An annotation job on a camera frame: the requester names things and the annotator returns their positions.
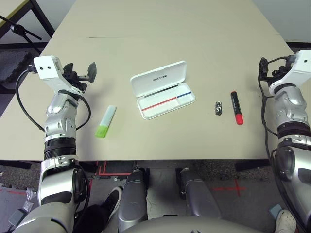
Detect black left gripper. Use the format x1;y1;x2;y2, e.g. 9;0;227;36
62;62;98;91

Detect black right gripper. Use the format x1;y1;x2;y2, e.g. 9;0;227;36
259;57;293;83

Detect black marker with red cap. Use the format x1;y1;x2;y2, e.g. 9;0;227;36
230;91;245;126

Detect green translucent highlighter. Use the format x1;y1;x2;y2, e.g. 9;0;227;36
95;105;117;139

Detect small black binder clip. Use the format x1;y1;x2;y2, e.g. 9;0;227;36
213;101;223;116

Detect white plastic pencil case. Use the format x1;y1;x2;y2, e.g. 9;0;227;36
130;60;196;120

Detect black foam floor mat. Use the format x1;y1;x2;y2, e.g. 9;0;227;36
0;50;36;85

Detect black tripod stand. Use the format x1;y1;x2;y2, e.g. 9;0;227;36
0;14;42;55

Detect black framed side table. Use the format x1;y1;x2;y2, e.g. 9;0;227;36
0;0;56;46

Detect black table foot bar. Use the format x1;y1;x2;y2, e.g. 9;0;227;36
235;159;272;173
0;160;32;170

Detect red floor tape lines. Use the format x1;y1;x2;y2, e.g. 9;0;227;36
87;160;133;192

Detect red floor tape cross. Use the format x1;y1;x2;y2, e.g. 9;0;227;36
210;181;246;196

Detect black bystander shoe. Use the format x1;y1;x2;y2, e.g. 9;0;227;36
104;186;123;220

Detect grey robot left leg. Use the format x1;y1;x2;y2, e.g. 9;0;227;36
118;168;150;233

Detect grey robot leg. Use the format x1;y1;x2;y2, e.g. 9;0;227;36
118;168;150;233
176;168;222;219

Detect grey robot right leg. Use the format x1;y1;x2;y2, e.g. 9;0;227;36
176;168;222;219

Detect small blue grey box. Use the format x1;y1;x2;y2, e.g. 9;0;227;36
268;203;282;219

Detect black bystander trouser leg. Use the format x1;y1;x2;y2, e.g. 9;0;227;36
72;203;110;233

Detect white bystander shoe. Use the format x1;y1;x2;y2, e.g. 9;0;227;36
276;210;297;233

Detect grey robot torso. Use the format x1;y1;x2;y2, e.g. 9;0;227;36
122;216;276;233

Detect black right camera cable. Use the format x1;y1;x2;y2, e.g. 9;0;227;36
257;56;292;100

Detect black camera cable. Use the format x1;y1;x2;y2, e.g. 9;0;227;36
15;68;46;133
257;56;292;100

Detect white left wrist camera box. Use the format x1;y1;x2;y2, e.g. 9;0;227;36
33;55;86;95

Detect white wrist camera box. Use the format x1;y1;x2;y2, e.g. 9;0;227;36
268;50;311;94
33;55;86;95

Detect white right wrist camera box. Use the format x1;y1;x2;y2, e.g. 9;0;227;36
268;50;311;94

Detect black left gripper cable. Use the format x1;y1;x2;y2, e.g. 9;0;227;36
74;96;92;131

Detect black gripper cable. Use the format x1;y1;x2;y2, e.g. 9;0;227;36
74;96;92;131
261;96;274;170

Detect black left camera cable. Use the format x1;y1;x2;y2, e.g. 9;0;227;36
15;68;46;133

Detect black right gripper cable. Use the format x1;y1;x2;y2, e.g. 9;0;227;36
261;96;274;170

